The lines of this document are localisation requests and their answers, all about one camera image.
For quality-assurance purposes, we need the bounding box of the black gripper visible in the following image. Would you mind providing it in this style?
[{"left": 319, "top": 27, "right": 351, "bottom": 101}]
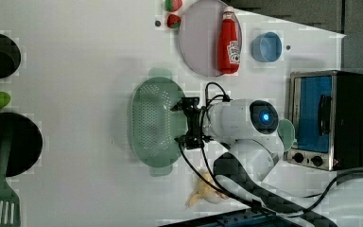
[{"left": 171, "top": 97, "right": 209, "bottom": 149}]

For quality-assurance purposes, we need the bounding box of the green oval strainer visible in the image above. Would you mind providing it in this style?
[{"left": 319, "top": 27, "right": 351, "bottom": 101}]
[{"left": 130, "top": 68, "right": 187, "bottom": 177}]

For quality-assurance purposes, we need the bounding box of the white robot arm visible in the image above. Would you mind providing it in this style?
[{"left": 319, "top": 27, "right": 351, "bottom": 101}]
[{"left": 171, "top": 97, "right": 363, "bottom": 227}]

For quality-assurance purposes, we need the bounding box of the peeled toy banana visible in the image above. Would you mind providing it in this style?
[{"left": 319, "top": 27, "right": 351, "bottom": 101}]
[{"left": 186, "top": 171, "right": 229, "bottom": 207}]

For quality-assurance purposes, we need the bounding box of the green bowl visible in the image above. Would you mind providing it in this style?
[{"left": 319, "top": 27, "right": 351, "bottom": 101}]
[{"left": 277, "top": 119, "right": 295, "bottom": 151}]

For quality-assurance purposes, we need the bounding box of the red ketchup bottle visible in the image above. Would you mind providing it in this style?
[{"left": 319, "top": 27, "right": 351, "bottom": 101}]
[{"left": 217, "top": 7, "right": 240, "bottom": 74}]

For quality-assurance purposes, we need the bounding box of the blue bowl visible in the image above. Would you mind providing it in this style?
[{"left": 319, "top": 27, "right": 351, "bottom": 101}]
[{"left": 251, "top": 32, "right": 282, "bottom": 62}]

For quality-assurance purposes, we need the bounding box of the small toy strawberry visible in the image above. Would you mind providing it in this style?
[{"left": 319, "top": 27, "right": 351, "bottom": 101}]
[{"left": 166, "top": 14, "right": 182, "bottom": 28}]

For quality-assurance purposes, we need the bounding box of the large toy strawberry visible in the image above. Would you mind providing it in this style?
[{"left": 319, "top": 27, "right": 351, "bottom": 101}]
[{"left": 164, "top": 0, "right": 182, "bottom": 12}]

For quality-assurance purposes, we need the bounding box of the black toaster oven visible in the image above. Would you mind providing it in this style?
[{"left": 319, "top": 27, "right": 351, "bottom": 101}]
[{"left": 286, "top": 70, "right": 363, "bottom": 171}]

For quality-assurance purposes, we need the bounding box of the black utensil holder cup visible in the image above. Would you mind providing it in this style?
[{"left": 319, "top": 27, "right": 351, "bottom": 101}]
[{"left": 0, "top": 112, "right": 43, "bottom": 178}]

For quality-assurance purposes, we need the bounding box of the green slotted spatula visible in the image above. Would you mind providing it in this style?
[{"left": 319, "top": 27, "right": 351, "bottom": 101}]
[{"left": 0, "top": 127, "right": 21, "bottom": 227}]

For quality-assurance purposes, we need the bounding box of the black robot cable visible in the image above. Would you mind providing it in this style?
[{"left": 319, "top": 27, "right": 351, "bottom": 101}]
[{"left": 178, "top": 81, "right": 363, "bottom": 218}]

